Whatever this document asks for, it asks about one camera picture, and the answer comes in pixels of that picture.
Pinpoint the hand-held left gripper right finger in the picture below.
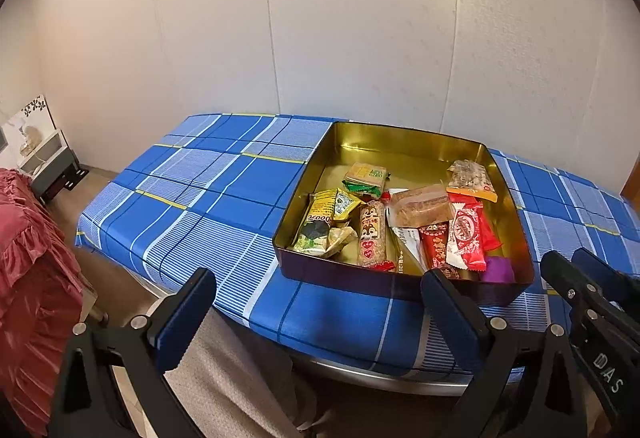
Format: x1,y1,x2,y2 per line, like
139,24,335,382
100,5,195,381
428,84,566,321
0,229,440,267
420,267,596,438

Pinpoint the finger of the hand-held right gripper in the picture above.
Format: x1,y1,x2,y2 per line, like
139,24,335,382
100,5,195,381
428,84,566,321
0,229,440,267
540,249,609,335
570,247,640,307

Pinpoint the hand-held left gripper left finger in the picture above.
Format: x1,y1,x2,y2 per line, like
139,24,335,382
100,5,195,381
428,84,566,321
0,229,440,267
50,267,217,438

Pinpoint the purple packet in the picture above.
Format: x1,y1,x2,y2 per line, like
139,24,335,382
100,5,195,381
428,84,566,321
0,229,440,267
480,256,516,284

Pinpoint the red packet with white print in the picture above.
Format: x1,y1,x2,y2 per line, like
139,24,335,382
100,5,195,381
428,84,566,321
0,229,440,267
419,223,450,269

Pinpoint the red white candy packet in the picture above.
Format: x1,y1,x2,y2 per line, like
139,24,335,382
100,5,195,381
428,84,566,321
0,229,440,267
446,205,487,271

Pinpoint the plain red snack packet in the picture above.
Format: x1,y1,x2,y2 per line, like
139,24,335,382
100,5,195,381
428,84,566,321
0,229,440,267
447,192,504,253

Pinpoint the pink oat bar packet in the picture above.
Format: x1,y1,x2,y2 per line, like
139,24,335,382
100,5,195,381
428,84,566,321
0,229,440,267
356,200,396,271

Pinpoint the orange peanut packet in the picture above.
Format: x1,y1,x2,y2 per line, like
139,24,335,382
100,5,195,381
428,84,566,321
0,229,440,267
446,160,500,204

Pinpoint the beige small snack packet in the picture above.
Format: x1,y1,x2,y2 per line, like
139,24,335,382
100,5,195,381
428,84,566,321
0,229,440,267
325,226,360,260

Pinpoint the green yellow cracker packet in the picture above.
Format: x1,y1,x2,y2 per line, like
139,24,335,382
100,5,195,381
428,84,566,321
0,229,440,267
342,163,391,199

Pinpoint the yellow seaweed packet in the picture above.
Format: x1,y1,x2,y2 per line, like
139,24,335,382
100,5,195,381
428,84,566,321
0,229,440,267
292,188,369,255

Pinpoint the gold tin box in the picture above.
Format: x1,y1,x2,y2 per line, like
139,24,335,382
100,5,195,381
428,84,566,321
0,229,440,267
272,120,535,307

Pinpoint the person's left leg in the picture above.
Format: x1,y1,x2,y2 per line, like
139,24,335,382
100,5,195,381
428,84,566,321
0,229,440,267
164,307,332,438

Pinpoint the wooden door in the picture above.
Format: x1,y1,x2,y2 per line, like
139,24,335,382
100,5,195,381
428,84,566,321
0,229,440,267
620,167,640,205

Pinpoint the blue plaid tablecloth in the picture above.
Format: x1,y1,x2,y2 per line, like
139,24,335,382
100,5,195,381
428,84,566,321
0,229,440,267
75,113,640,377

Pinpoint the metal table edge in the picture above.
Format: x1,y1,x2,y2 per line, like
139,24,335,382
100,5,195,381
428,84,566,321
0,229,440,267
140,277,523,397

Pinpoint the red ruffled cloth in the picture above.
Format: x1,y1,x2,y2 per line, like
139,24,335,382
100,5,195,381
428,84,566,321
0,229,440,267
0,168,87,437

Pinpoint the grey bedside stand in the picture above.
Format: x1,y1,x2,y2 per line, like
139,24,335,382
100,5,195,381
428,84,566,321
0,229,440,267
17,128,89,207

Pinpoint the white leaf print board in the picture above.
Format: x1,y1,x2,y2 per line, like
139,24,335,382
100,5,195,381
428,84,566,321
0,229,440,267
0,92,57,155

